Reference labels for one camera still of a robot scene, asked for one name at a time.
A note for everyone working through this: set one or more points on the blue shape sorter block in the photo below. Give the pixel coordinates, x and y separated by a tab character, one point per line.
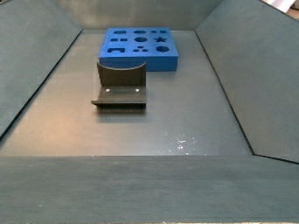
131	46

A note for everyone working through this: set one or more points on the black curved fixture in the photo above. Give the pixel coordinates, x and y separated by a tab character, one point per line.
121	86

